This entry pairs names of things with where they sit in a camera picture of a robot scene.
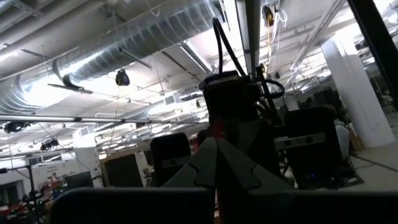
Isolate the black ceiling spotlight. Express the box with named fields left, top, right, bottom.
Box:
left=2, top=121, right=32, bottom=134
left=39, top=139, right=60, bottom=152

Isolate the silver ceiling air duct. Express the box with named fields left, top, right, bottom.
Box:
left=0, top=0, right=226, bottom=114

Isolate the black tripod stand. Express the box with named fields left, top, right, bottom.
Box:
left=21, top=164, right=44, bottom=223

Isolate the black office chair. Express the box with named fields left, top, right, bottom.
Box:
left=149, top=132, right=192, bottom=187

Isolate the black computer monitor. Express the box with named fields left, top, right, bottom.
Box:
left=104, top=153, right=144, bottom=188

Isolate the white hanging cable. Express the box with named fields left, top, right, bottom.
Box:
left=272, top=7, right=289, bottom=44

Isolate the white square column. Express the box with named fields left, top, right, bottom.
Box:
left=320, top=32, right=396, bottom=149

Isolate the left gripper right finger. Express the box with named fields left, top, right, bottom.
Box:
left=216, top=138, right=398, bottom=224

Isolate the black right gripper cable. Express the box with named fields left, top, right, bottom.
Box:
left=212, top=17, right=247, bottom=77

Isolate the grey overhead rig beam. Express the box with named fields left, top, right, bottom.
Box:
left=234, top=0, right=262, bottom=77

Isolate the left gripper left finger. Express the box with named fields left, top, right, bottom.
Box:
left=51, top=136, right=218, bottom=224

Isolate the yellow hanging cable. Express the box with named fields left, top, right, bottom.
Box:
left=262, top=4, right=276, bottom=74

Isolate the person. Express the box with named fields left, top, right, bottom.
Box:
left=323, top=104, right=351, bottom=161

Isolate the black aluminium rig frame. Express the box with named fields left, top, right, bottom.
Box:
left=347, top=0, right=398, bottom=108

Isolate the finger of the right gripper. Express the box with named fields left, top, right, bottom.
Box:
left=197, top=128, right=213, bottom=146
left=229, top=118, right=281, bottom=177

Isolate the black round overhead camera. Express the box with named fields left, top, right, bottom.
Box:
left=114, top=68, right=131, bottom=87

